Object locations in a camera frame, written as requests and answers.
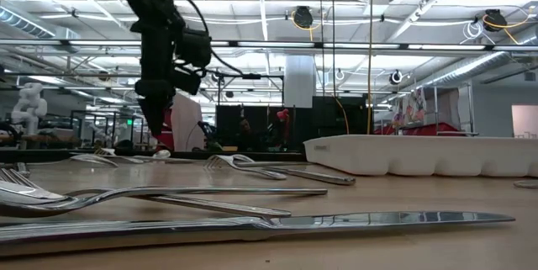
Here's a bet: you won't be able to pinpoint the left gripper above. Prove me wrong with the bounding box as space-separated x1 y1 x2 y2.
130 19 202 136

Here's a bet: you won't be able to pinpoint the silver fork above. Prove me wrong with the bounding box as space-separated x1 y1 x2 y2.
204 154 287 181
92 147 145 165
0 167 293 220

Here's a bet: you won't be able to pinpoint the white and red panel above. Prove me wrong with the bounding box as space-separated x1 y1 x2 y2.
163 93 206 152

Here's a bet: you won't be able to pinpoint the person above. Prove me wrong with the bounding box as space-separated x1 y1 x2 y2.
237 117 256 145

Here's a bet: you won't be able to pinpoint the white robot figure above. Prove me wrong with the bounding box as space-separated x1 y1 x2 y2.
10 82 49 136

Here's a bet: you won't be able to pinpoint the white square column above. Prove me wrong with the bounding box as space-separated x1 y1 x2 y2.
284 54 316 109

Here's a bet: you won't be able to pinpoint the colourful posters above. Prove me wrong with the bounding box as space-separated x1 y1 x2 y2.
393 87 428 127

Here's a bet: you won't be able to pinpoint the white cutlery tray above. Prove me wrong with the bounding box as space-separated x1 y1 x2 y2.
303 134 538 178

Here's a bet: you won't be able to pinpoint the red storage bins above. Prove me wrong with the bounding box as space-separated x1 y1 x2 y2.
373 121 460 136

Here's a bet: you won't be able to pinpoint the metal shelf rack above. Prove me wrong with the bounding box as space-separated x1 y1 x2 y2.
419 82 480 137

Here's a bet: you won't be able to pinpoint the black framed enclosure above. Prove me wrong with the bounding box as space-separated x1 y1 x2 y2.
69 109 146 150

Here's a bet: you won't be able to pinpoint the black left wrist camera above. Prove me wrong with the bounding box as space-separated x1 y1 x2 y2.
178 28 214 69

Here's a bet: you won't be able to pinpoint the black metal stand frame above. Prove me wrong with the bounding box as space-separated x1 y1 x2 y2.
216 73 286 107

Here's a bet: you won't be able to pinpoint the black left camera cable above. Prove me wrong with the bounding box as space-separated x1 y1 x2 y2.
136 0 245 77

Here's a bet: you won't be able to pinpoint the black aluminium rig frame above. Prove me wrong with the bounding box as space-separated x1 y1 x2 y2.
0 147 307 164

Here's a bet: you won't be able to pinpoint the black partition wall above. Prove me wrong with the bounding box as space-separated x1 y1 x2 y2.
215 95 371 152

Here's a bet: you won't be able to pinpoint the silver ventilation duct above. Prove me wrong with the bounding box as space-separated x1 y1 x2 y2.
414 25 538 91
0 5 58 40

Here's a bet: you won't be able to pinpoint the black hanging cable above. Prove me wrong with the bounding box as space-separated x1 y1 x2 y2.
319 0 325 97
330 0 338 99

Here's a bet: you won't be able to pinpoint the yellow curved cable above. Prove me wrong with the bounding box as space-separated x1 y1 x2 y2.
335 96 351 135

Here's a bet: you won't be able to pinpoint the black rail with light strips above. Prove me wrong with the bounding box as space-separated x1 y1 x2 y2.
0 38 538 51

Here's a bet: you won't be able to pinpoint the yellow hanging cord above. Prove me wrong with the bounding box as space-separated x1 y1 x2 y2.
366 0 375 135

